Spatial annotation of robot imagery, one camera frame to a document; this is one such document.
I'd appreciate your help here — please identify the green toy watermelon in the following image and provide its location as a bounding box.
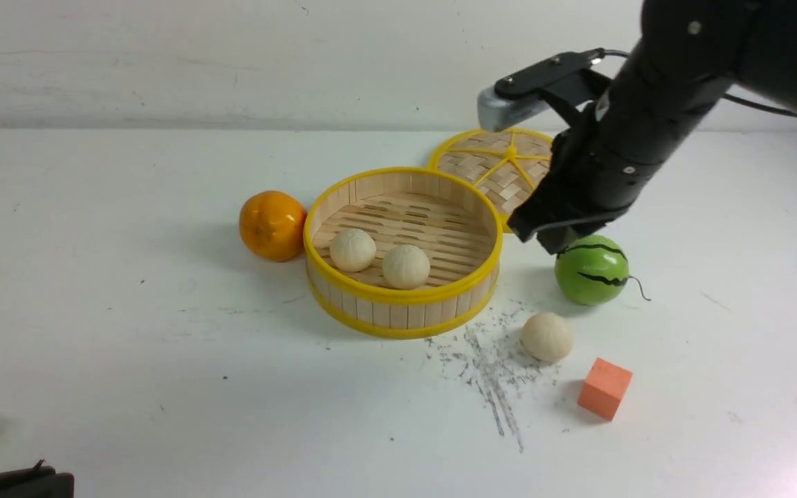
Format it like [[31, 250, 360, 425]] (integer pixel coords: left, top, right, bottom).
[[554, 234, 651, 306]]

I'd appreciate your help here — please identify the white toy bun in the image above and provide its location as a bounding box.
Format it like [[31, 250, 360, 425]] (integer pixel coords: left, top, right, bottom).
[[329, 229, 377, 273], [520, 313, 575, 365], [382, 245, 430, 290]]

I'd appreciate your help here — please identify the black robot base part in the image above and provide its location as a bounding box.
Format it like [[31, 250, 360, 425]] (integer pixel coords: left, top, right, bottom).
[[0, 461, 75, 497]]

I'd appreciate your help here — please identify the orange foam cube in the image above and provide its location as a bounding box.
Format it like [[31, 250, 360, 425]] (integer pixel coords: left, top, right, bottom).
[[578, 358, 633, 421]]

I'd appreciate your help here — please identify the yellow rimmed bamboo steamer tray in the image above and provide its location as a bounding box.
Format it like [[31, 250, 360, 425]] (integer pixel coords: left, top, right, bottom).
[[304, 167, 504, 340]]

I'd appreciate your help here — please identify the orange toy tangerine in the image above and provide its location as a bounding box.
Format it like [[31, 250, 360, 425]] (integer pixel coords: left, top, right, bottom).
[[239, 190, 307, 262]]

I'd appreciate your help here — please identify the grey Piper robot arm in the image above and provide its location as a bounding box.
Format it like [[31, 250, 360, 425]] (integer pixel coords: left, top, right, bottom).
[[493, 1, 797, 255]]

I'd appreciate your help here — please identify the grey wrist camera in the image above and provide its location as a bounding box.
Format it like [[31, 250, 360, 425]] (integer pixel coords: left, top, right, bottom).
[[477, 48, 612, 132]]

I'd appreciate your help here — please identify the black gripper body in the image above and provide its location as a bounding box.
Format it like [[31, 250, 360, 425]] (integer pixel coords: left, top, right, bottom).
[[506, 48, 731, 255]]

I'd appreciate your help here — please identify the yellow rimmed bamboo steamer lid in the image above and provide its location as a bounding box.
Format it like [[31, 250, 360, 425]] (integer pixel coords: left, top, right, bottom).
[[427, 127, 553, 223]]

